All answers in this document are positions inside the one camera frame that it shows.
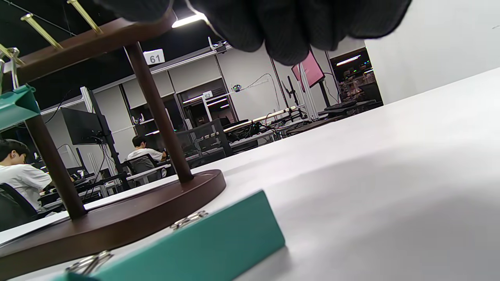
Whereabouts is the person's right hand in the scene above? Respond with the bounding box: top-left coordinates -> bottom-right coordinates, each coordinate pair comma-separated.
94,0 -> 413,66

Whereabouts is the brown wooden key rack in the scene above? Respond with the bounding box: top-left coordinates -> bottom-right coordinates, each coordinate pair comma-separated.
0,0 -> 227,279

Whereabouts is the teal binder clip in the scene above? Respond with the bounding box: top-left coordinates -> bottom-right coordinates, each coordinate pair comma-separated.
51,250 -> 114,281
92,190 -> 286,281
0,47 -> 41,131

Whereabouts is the pink screen monitor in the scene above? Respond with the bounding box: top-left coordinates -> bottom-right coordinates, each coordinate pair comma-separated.
291,50 -> 326,89

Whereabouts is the ceiling strip light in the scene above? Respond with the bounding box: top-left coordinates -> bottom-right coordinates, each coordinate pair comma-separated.
172,12 -> 208,28

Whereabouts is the large white number sign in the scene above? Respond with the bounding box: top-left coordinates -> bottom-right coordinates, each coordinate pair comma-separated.
143,49 -> 165,66

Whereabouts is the black office chair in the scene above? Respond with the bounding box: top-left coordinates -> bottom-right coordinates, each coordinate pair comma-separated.
175,118 -> 234,169

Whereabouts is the dark desk chair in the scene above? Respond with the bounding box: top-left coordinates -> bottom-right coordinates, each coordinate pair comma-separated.
124,153 -> 159,176
0,183 -> 39,233

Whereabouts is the black monitor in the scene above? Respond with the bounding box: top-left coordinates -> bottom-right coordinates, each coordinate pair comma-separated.
60,106 -> 105,146

